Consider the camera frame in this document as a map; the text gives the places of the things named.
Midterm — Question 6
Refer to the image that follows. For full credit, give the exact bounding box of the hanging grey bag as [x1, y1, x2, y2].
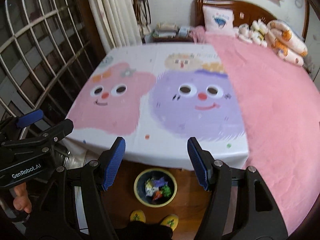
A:
[135, 0, 151, 27]

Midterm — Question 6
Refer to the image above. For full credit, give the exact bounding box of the dark trash bin yellow rim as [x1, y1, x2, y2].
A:
[133, 168, 178, 208]

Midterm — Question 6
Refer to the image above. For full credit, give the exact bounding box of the left yellow slipper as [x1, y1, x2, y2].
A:
[130, 210, 146, 223]

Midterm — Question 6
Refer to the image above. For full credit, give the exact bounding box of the wooden nightstand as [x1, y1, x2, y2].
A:
[152, 36, 194, 43]

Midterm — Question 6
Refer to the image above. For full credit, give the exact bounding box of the metal window grille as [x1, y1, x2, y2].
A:
[1, 0, 99, 138]

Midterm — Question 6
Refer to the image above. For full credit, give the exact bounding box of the white plush toy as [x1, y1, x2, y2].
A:
[236, 19, 268, 48]

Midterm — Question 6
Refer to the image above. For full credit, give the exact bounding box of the light blue tissue box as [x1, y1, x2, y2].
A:
[178, 26, 190, 38]

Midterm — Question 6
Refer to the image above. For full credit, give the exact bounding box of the cream curtain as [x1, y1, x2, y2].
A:
[88, 0, 142, 53]

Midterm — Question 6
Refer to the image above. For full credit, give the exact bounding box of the pink bed blanket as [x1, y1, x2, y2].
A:
[196, 28, 319, 233]

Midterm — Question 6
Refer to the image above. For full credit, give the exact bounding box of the person left hand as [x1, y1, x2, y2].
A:
[13, 183, 32, 213]

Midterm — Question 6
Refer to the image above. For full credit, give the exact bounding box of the stack of books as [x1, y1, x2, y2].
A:
[152, 22, 178, 38]

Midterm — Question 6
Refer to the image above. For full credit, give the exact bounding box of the rolled bear print quilt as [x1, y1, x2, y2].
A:
[265, 20, 308, 67]

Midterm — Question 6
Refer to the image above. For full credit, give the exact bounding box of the pink cartoon pillow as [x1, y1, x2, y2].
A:
[202, 5, 235, 36]

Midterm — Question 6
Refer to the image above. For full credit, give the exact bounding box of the wooden headboard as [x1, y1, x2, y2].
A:
[194, 0, 277, 27]

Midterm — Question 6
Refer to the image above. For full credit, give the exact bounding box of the cartoon printed tablecloth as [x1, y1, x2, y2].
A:
[64, 43, 249, 170]

